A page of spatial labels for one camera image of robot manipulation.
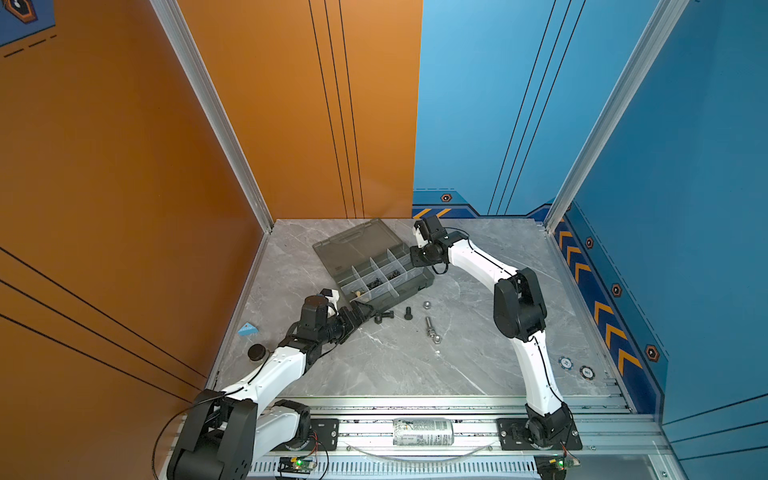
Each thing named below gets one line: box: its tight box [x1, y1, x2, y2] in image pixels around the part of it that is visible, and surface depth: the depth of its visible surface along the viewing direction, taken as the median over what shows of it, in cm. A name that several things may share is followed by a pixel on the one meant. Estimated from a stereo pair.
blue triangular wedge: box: [237, 322, 259, 337], surface depth 93 cm
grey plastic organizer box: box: [312, 218, 435, 310], surface depth 105 cm
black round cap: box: [248, 343, 266, 361], surface depth 79 cm
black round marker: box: [579, 365, 596, 381], surface depth 84 cm
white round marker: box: [558, 356, 574, 371], surface depth 87 cm
